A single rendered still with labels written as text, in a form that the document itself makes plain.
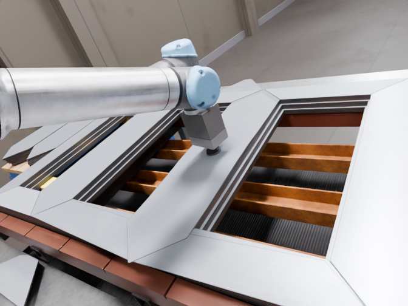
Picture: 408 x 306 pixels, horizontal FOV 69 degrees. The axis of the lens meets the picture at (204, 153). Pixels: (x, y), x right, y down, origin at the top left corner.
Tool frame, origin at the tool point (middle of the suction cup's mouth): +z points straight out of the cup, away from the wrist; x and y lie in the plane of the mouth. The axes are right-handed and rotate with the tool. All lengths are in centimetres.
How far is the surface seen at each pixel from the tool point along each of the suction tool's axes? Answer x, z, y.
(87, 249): 39.1, 3.1, 10.4
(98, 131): 1, 1, 70
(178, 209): 20.9, -0.7, -6.8
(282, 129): -135, 85, 72
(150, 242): 30.7, -0.7, -7.9
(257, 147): -8.7, 2.0, -8.1
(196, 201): 17.0, -0.7, -8.9
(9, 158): 33, 2, 106
